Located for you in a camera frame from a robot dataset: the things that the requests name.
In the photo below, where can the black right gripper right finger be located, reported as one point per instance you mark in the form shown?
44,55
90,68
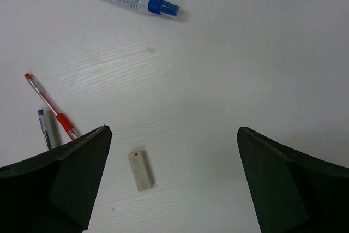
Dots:
292,191

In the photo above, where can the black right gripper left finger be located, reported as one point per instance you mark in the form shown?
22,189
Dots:
55,191

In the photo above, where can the yellow pen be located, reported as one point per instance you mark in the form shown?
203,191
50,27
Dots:
52,130

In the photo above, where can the red gel pen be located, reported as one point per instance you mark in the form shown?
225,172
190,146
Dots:
58,113

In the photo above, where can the dark blue gel pen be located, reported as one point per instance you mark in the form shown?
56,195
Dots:
44,128

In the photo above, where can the long white eraser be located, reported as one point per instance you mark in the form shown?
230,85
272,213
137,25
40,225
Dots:
141,169

